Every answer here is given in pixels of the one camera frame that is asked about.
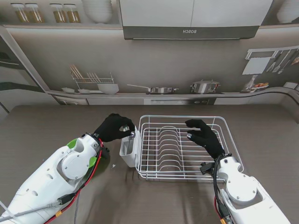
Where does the left arm grey data cable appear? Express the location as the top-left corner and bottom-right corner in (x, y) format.
(0, 195), (81, 224)

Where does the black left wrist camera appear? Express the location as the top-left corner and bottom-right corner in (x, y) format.
(101, 146), (111, 160)

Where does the right arm black cable bundle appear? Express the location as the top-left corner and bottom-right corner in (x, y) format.
(212, 153), (234, 224)

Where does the metal spoon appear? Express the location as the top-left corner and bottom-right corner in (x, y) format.
(127, 131), (136, 152)

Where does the green plastic bowl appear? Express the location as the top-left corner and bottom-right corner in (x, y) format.
(67, 138), (98, 168)

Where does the left arm red power cable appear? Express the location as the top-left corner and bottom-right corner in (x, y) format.
(43, 139), (105, 224)

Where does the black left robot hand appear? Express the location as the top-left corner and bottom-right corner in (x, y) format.
(93, 113), (136, 143)

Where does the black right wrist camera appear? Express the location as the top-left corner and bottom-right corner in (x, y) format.
(199, 162), (215, 175)

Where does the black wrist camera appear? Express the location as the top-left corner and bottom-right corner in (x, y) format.
(101, 146), (111, 160)
(199, 162), (215, 175)

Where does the white zip tie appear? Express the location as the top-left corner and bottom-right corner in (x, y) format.
(0, 202), (14, 220)

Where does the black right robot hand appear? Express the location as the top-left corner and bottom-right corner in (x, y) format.
(184, 119), (226, 159)

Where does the printed kitchen backdrop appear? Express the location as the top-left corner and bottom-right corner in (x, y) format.
(0, 0), (299, 124)

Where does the white wire dish rack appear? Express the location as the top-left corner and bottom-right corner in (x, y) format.
(135, 114), (245, 182)

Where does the white plastic utensil caddy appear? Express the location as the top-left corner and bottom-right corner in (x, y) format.
(119, 126), (141, 168)

